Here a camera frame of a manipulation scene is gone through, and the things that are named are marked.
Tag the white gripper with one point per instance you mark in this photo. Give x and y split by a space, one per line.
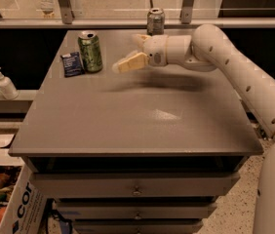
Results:
156 50

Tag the green soda can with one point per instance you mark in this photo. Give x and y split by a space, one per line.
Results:
90 51

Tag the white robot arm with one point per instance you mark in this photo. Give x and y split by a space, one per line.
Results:
204 50

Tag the silver soda can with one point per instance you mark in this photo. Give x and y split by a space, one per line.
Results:
155 21

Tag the blue rxbar blueberry wrapper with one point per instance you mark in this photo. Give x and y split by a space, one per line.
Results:
72 65

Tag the grey drawer cabinet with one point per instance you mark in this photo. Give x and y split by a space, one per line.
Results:
163 120

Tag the white pump bottle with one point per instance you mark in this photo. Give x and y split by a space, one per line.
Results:
7 87

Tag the top drawer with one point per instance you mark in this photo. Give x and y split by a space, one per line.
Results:
134 185

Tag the drawer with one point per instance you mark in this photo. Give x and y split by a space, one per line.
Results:
137 227
134 185
139 210

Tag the middle drawer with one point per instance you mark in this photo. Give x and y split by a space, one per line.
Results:
139 210

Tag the bottom drawer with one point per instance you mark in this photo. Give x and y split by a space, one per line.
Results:
137 227

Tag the white cardboard box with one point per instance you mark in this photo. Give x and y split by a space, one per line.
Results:
24 202

